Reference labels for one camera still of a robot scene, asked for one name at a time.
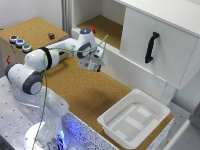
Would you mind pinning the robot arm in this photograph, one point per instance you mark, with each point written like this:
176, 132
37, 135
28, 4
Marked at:
33, 65

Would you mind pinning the red button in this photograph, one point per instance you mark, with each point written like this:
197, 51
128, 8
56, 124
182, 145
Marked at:
13, 38

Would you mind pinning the purple block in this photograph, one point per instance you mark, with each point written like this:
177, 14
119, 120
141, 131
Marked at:
51, 35

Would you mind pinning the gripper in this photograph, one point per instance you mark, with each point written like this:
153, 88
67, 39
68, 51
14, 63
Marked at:
90, 60

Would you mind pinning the blue button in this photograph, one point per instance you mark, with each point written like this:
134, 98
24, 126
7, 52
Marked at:
20, 42

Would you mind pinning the white cabinet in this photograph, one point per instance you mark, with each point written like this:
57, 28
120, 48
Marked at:
140, 78

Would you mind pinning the white plastic box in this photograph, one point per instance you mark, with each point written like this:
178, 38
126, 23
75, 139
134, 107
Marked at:
133, 120

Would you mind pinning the white sliding door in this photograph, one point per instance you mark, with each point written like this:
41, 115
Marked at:
173, 43

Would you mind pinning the green button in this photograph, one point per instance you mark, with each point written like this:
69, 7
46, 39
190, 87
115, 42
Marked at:
26, 47

